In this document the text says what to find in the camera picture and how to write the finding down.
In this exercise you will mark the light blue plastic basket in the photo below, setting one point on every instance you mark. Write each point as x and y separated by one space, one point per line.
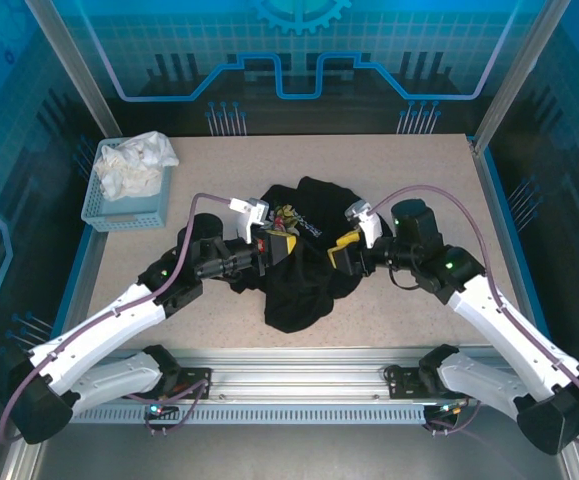
119 215

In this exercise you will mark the small circuit board with LEDs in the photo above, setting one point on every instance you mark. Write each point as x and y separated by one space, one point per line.
159 409
449 409

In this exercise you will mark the blue table edge strip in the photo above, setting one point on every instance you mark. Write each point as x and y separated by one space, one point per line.
82 260
509 225

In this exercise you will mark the black printed t-shirt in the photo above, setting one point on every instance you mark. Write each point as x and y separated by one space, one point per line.
304 290

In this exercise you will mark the crumpled white cloth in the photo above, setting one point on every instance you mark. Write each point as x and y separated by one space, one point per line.
129 170

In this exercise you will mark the aluminium frame post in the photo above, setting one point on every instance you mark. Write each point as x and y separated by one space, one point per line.
71 65
525 65

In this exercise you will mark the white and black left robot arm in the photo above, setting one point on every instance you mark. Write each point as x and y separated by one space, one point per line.
99 330

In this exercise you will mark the aluminium rail beam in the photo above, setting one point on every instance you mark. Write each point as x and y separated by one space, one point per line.
294 375

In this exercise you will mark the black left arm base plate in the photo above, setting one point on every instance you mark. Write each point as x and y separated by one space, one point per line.
194 387

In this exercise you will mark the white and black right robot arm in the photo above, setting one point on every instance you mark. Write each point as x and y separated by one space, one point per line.
494 320

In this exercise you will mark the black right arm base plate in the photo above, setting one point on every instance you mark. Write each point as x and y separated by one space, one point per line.
404 382

